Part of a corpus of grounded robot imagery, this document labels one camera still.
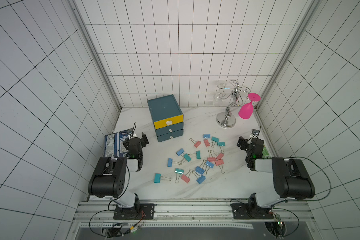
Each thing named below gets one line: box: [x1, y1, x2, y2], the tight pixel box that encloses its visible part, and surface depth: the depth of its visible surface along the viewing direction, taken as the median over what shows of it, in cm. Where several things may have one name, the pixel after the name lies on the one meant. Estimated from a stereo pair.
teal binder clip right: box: [217, 141, 226, 154], surface depth 100 cm
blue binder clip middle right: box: [204, 160, 214, 175], surface depth 91 cm
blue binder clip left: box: [167, 157, 185, 167], surface depth 92 cm
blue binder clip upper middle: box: [176, 148, 185, 158], surface depth 97 cm
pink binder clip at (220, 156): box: [211, 149, 225, 160], surface depth 94 cm
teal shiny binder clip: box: [174, 168, 184, 174], surface depth 89 cm
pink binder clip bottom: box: [180, 174, 191, 184], surface depth 85 cm
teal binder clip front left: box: [154, 173, 172, 184], surface depth 85 cm
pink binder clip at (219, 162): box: [215, 159, 226, 174], surface depth 92 cm
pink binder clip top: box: [189, 138, 202, 148], surface depth 100 cm
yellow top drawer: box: [153, 114, 184, 130], surface depth 88 cm
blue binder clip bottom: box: [196, 175, 206, 185], surface depth 85 cm
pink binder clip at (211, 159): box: [207, 150, 217, 162], surface depth 94 cm
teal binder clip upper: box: [209, 136, 220, 148], surface depth 103 cm
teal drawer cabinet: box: [147, 94, 184, 143], surface depth 92 cm
